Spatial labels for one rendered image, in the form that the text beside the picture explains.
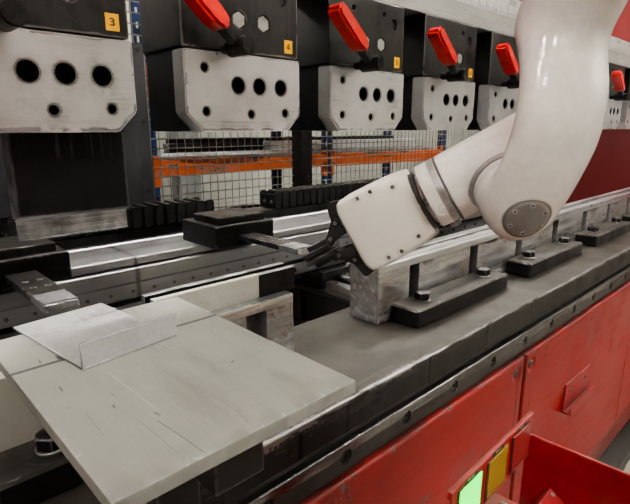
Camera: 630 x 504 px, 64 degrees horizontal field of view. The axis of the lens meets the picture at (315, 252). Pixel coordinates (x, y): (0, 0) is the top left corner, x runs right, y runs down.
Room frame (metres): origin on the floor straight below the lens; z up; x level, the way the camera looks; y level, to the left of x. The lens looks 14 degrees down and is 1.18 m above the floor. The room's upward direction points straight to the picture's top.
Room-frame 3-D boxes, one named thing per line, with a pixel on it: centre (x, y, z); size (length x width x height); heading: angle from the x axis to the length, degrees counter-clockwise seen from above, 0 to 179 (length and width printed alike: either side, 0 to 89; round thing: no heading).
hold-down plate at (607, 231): (1.41, -0.82, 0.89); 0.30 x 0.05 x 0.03; 134
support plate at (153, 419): (0.37, 0.13, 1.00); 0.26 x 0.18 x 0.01; 44
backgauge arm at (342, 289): (1.16, 0.06, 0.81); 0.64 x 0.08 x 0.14; 44
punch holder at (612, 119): (1.43, -0.76, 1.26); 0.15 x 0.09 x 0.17; 134
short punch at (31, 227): (0.47, 0.23, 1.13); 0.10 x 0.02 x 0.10; 134
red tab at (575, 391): (1.07, -0.62, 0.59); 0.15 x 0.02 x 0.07; 134
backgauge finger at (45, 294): (0.58, 0.35, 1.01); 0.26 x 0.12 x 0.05; 44
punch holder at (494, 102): (1.01, -0.33, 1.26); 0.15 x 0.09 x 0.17; 134
